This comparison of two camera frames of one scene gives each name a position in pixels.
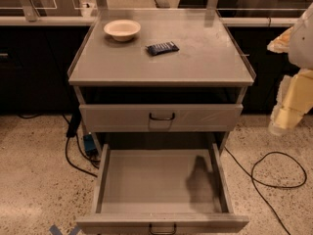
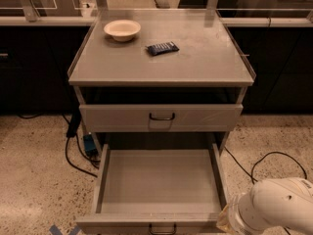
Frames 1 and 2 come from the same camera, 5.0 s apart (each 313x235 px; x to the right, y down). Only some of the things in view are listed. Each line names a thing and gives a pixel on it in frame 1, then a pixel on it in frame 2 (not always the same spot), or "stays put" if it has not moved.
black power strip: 73,123 stays put
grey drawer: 161,188 stays put
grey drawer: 161,117 stays put
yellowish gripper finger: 276,128 to 223,221
